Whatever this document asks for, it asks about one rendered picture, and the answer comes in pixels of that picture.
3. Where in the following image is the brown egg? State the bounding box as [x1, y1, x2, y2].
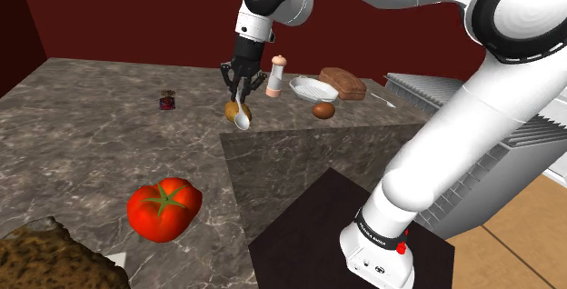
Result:
[312, 102, 336, 120]

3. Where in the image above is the dark robot stand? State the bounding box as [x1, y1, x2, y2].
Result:
[247, 166, 456, 289]

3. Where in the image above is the red tomato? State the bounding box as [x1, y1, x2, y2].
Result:
[126, 176, 204, 244]

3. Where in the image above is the grey ridged dish rack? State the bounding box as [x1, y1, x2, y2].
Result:
[383, 72, 567, 240]

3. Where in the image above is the white pepper mill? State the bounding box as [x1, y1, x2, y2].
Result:
[265, 55, 288, 99]

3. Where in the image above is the brown rough bread loaf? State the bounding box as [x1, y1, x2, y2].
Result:
[0, 224, 132, 289]

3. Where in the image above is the white knife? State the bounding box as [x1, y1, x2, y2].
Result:
[370, 92, 397, 109]

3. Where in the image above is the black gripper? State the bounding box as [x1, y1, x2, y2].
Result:
[220, 34, 268, 105]

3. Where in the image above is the brown sliced bread loaf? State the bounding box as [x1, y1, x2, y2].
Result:
[317, 66, 368, 102]

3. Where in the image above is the white spoon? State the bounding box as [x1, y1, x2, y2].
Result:
[234, 85, 252, 131]

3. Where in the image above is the brown potato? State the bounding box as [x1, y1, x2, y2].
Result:
[224, 100, 254, 125]

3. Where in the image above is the small dark red jar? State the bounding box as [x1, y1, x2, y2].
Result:
[159, 89, 176, 112]

